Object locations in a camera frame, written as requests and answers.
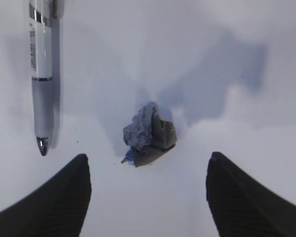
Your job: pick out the grey paper ball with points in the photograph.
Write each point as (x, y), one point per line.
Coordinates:
(150, 135)

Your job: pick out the grey grip white pen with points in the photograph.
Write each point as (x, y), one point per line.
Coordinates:
(41, 15)

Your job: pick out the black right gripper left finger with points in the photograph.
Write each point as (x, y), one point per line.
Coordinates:
(56, 209)

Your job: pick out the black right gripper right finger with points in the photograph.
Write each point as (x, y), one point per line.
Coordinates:
(243, 207)

